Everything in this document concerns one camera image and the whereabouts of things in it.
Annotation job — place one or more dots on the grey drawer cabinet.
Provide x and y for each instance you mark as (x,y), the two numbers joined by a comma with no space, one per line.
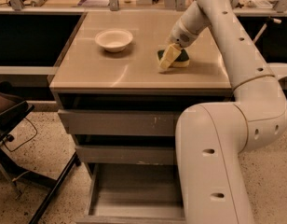
(89,69)

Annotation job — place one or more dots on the white bowl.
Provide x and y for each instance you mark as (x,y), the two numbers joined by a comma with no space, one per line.
(114,40)

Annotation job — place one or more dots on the green yellow sponge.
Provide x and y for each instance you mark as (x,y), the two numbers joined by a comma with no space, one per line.
(182,60)

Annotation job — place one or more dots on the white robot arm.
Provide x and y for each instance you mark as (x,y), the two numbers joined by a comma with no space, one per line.
(210,136)

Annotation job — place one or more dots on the bottom grey drawer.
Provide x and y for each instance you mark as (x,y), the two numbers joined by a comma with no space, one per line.
(134,194)

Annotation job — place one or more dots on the grey drawer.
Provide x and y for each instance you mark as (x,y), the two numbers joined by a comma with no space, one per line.
(126,115)
(134,194)
(144,150)

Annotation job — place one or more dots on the middle grey drawer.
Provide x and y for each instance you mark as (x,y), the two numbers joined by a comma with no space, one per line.
(144,150)

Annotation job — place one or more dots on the white curved plastic cover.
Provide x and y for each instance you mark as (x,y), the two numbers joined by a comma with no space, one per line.
(279,70)

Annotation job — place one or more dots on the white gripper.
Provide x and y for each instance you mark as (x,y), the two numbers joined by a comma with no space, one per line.
(180,35)

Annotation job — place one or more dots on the top grey drawer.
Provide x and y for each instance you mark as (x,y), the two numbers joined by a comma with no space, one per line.
(126,115)

